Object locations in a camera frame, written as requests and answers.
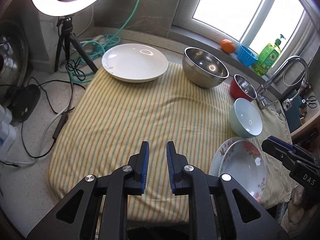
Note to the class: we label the striped yellow cloth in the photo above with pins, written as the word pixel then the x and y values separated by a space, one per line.
pixel 113 118

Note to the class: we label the white plug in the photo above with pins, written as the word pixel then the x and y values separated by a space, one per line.
pixel 99 38

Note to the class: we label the red steel bowl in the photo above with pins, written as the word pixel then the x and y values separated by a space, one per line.
pixel 241 88

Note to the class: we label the blue plastic cup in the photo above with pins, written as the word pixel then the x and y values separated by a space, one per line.
pixel 246 56

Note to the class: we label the black round base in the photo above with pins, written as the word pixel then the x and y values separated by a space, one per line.
pixel 24 102

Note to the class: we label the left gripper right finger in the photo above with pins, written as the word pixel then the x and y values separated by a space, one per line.
pixel 219 207

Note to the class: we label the small floral white plate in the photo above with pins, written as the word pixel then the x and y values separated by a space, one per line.
pixel 218 156

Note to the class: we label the plain white plate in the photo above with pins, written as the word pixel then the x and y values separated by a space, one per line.
pixel 134 63

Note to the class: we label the green soap bottle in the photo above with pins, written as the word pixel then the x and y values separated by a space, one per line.
pixel 267 57

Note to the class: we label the black tripod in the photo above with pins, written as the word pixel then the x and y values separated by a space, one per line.
pixel 67 37

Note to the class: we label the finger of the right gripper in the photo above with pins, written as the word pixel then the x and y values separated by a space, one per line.
pixel 277 151
pixel 282 143

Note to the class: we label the pale green ceramic bowl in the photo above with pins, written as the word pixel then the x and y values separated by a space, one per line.
pixel 244 119

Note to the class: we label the black scissors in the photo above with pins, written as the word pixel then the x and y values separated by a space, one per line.
pixel 310 101

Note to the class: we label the teal power strip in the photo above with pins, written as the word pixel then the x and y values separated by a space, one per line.
pixel 111 41

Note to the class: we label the orange tangerine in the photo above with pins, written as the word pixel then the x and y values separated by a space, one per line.
pixel 227 46

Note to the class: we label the white crumpled towel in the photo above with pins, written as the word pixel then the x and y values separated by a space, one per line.
pixel 296 217

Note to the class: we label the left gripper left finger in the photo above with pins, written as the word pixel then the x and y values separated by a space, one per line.
pixel 96 207

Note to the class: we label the large steel bowl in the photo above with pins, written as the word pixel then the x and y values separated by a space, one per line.
pixel 203 68

